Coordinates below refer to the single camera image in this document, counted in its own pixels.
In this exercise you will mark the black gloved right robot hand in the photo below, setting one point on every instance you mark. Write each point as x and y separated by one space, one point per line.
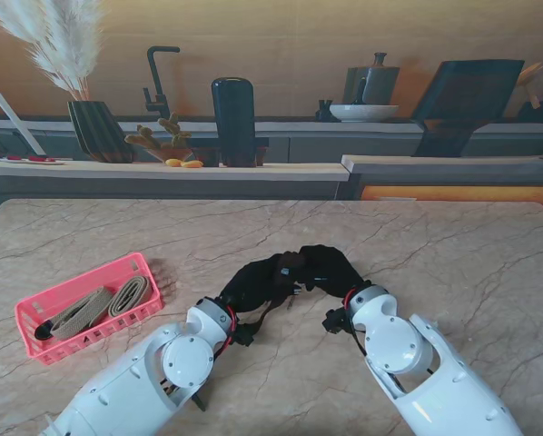
330 270

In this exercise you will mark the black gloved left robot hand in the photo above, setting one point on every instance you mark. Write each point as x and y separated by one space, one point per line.
253 286

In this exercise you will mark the black leather belt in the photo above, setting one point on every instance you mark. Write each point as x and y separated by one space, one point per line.
287 263

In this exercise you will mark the long beige woven belt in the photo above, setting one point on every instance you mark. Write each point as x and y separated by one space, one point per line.
78 315

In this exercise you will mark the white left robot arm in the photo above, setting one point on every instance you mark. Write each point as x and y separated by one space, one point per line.
153 377

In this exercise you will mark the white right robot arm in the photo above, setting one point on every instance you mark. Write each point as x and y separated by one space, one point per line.
412 349

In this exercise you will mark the pink plastic storage basket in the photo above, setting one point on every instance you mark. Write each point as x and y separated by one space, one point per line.
31 318

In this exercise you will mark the yellow orange fruit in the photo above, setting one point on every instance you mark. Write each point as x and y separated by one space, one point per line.
192 164
173 162

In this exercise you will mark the grey counter with orange light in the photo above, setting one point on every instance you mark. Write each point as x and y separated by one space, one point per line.
435 175

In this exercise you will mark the grey back cabinet counter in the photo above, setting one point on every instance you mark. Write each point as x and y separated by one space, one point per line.
299 127

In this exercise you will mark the small black bottles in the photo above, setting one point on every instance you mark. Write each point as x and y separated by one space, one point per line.
323 113

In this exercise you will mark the white shallow bowl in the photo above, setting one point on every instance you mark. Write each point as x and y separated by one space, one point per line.
364 112

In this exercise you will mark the cactus plant in bowl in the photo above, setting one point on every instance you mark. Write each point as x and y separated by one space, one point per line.
176 136

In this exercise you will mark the grey jug with lid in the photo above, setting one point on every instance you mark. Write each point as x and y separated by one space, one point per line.
380 86

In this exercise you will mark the dark slanted board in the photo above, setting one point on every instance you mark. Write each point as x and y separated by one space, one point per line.
466 104

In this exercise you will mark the dark ribbed vase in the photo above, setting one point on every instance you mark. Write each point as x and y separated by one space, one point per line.
99 131

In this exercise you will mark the black kitchen faucet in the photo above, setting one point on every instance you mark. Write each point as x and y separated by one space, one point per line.
157 77

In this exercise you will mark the plate with red slices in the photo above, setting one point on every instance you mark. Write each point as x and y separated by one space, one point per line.
35 160

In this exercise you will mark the yellow wooden utensil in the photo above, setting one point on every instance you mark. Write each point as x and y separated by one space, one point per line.
530 72

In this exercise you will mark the white leaning slat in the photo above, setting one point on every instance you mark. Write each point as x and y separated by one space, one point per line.
17 123

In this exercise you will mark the white pampas grass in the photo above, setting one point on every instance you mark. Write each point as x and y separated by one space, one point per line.
67 54

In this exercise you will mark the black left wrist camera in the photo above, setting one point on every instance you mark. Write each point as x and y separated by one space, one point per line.
245 337

